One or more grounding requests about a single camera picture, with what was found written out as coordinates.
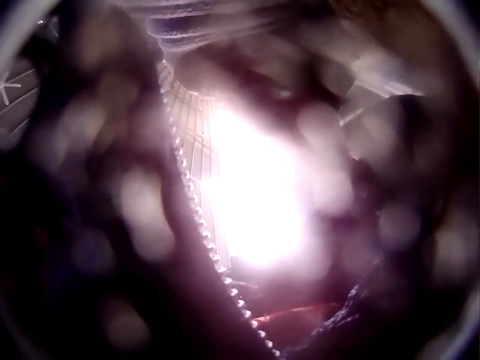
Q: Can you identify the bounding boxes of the white wire rack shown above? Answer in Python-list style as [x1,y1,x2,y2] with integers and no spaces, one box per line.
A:
[0,62,42,151]

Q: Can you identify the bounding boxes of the dark fabric with pale dots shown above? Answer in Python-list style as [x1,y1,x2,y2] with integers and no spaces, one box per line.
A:
[0,0,474,360]

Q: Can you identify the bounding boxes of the person's right fingers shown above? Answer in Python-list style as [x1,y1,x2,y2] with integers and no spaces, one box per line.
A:
[175,39,340,110]

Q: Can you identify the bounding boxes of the person's right hand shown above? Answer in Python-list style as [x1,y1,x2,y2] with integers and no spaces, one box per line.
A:
[175,0,443,110]

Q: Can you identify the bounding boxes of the purple white knit cloth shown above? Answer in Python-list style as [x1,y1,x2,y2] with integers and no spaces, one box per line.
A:
[147,0,270,51]

